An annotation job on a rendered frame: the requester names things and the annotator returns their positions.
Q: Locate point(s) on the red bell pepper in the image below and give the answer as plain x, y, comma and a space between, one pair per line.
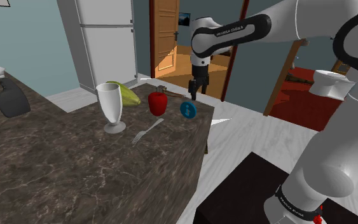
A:
158, 104

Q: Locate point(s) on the silver fork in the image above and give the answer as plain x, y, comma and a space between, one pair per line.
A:
146, 132

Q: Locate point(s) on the white footed glass cup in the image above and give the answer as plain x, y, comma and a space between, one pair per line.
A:
111, 105

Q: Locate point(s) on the blue round info sign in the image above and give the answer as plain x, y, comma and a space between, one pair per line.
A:
188, 110

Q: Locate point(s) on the white refrigerator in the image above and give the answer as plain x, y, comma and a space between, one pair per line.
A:
104, 40

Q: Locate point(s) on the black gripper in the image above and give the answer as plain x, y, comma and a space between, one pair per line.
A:
200, 73

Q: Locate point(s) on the brown wooden door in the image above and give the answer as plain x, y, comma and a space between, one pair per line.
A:
165, 34

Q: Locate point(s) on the small dark wall picture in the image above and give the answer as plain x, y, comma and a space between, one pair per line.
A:
184, 19

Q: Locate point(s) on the dark robot stand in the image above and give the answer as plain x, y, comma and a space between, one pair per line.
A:
237, 192

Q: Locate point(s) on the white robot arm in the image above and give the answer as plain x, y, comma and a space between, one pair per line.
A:
324, 155

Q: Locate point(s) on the black spray bottle white trigger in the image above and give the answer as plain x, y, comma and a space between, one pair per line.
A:
9, 96

